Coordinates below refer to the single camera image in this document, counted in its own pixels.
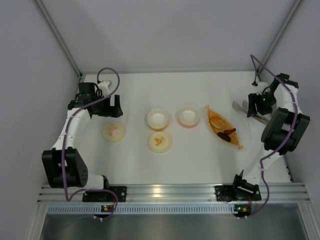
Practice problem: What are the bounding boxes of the metal tongs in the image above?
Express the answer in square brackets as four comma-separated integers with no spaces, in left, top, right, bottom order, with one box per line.
[231,99,271,126]

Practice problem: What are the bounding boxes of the red sausage piece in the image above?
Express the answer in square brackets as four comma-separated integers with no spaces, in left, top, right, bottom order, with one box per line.
[223,128,236,135]

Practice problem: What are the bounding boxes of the orange bread roll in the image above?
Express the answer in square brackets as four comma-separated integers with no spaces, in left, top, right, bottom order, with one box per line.
[209,116,226,130]

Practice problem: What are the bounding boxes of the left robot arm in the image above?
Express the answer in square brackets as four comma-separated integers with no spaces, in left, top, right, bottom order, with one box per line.
[41,80,123,190]

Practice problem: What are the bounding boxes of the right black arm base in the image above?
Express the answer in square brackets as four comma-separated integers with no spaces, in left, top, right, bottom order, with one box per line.
[214,184,262,202]

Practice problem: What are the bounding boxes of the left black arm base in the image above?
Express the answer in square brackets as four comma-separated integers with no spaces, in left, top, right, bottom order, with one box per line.
[82,185,127,203]

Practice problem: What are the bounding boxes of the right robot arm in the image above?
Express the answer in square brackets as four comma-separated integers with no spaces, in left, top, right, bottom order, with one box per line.
[232,73,310,185]

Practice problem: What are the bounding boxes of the yellow lunch bowl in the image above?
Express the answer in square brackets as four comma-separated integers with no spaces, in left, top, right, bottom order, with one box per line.
[146,108,169,132]

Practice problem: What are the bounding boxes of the pink lunch bowl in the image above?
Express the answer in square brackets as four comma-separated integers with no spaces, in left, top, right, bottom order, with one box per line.
[178,105,200,129]

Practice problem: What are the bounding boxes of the cream lid pink knob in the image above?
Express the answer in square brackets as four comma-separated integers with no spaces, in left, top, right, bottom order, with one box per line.
[102,122,126,143]

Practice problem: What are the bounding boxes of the boat-shaped woven basket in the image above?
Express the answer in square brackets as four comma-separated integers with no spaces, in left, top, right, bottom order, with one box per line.
[204,105,244,150]

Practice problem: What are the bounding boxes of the cream lid orange knob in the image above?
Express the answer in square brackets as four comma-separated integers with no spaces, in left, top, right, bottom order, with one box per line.
[148,131,172,154]

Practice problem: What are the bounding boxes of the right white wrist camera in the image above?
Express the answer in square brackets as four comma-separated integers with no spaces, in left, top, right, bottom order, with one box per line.
[254,81,269,95]

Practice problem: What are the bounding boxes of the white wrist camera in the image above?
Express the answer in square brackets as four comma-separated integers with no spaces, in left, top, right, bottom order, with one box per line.
[254,81,269,95]
[97,80,112,97]

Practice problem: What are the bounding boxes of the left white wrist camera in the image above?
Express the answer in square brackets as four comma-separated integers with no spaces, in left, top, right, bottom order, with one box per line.
[97,80,112,97]

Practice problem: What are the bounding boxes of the aluminium mounting rail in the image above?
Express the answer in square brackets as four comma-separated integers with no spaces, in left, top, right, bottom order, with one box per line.
[37,182,310,204]

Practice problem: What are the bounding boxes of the right aluminium frame post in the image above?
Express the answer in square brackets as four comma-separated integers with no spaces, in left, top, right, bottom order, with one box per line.
[261,0,305,66]

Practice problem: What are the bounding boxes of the aluminium frame post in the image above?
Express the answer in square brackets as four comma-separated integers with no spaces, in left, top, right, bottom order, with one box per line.
[261,0,305,66]
[32,0,83,80]

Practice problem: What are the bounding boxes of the slotted cable duct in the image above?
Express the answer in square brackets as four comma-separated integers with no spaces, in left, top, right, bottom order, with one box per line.
[47,204,249,215]

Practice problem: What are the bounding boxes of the left aluminium frame post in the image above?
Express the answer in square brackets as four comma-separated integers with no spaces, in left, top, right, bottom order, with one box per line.
[32,0,83,80]

